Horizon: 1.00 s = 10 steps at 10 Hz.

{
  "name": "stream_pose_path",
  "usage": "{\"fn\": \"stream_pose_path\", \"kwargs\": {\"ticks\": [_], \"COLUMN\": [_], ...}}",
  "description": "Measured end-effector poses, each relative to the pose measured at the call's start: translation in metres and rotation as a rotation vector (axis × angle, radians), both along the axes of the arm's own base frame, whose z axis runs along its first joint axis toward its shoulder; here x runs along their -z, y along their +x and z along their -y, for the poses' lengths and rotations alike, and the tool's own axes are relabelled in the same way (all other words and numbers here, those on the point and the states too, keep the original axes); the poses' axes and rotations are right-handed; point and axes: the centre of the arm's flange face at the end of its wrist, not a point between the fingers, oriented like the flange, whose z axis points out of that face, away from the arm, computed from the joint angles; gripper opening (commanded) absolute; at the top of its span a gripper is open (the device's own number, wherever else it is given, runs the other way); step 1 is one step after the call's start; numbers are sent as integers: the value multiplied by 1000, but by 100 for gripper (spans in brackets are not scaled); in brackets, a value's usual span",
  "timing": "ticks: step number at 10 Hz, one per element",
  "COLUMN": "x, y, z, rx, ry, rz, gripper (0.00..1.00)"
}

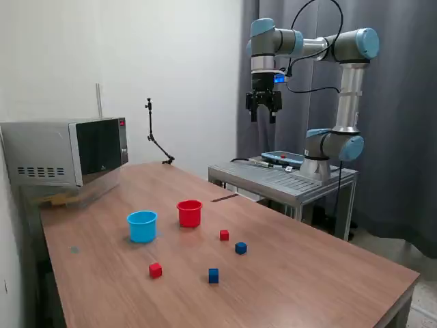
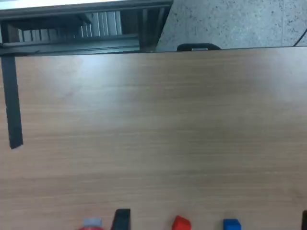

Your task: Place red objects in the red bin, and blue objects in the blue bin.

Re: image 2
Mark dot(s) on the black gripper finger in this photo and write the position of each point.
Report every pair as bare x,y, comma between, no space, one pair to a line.
304,221
121,220

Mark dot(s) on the red cube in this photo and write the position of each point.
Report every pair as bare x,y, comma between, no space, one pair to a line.
181,224

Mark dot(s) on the red plastic cup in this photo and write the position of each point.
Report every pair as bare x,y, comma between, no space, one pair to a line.
89,228

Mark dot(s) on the blue cube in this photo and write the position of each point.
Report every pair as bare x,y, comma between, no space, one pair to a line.
231,225

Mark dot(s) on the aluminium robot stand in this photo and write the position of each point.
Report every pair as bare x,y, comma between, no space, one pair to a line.
100,26

